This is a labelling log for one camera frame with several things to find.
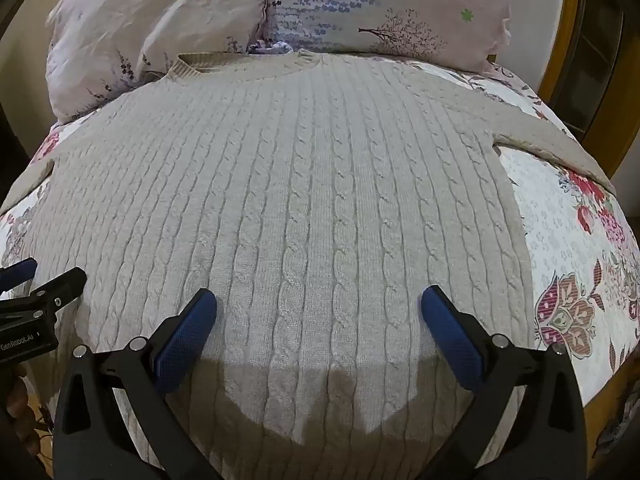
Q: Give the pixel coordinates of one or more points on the wooden framed cabinet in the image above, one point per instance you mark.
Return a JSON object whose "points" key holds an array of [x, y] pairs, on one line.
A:
{"points": [[585, 60]]}

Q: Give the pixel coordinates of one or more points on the floral bed sheet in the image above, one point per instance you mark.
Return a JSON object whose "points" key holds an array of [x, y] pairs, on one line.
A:
{"points": [[565, 240]]}

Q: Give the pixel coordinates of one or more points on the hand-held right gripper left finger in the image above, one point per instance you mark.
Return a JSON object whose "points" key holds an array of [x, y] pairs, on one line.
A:
{"points": [[185, 340]]}

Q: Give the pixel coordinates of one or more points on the pink floral pillow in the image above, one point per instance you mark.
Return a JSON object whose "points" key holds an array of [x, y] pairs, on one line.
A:
{"points": [[390, 7], [150, 25]]}

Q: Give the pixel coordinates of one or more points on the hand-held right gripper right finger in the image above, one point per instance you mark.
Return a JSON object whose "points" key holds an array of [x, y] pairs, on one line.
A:
{"points": [[452, 340]]}

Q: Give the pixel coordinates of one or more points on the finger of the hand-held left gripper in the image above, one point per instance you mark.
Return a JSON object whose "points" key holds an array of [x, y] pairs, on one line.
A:
{"points": [[55, 292], [17, 271]]}

